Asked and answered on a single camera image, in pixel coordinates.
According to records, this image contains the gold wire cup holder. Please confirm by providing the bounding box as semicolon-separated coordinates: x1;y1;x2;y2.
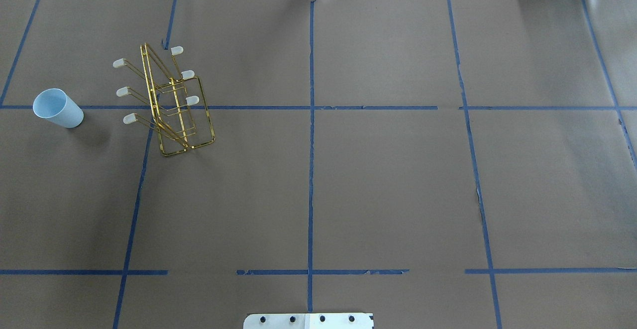
112;43;216;157

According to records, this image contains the light blue plastic cup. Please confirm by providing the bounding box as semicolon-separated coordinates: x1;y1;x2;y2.
32;88;84;128

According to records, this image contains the white camera stand base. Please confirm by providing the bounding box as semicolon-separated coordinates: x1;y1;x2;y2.
243;313;375;329

